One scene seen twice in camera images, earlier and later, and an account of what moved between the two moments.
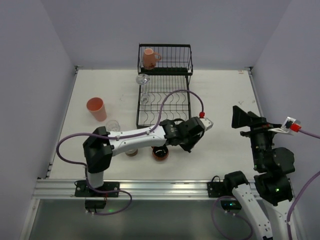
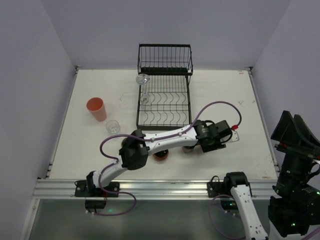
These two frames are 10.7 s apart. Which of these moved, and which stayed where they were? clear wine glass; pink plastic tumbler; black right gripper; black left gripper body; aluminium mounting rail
Moved: black left gripper body; black right gripper
Stayed: pink plastic tumbler; clear wine glass; aluminium mounting rail
